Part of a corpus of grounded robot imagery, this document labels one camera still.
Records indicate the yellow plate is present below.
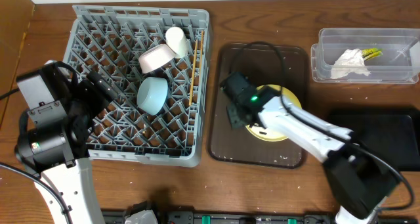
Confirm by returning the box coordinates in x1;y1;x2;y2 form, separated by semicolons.
245;87;302;142

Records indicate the wooden chopstick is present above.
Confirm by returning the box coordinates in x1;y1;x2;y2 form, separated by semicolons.
199;30;205;60
188;39;198;106

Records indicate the light blue bowl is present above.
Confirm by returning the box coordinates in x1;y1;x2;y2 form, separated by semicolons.
136;77;169;116

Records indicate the pink plastic bowl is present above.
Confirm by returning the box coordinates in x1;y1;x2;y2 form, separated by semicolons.
138;44;175;74

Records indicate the cream plastic cup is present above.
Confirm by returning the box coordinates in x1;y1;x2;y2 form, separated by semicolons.
165;26;188;58

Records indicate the white napkin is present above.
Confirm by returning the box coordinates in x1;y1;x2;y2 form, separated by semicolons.
331;49;371;79

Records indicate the green snack wrapper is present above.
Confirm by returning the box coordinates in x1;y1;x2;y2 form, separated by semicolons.
362;48;383;61

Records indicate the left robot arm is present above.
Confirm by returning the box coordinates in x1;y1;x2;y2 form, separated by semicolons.
14;61;118;223

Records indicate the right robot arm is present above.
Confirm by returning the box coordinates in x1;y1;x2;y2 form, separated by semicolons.
220;72;400;223

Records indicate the grey dishwasher rack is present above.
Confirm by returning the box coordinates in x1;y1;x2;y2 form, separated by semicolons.
64;5;212;168

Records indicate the dark brown tray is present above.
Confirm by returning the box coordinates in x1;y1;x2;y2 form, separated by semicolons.
207;43;309;169

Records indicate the black bin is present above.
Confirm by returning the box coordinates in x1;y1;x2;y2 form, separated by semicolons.
327;108;419;171

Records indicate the clear plastic bin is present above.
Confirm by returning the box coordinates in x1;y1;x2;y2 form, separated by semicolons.
311;28;419;84

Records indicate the cardboard wall panel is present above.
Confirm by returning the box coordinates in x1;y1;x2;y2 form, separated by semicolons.
0;0;36;126

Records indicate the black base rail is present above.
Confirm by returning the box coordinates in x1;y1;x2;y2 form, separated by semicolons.
101;200;420;224

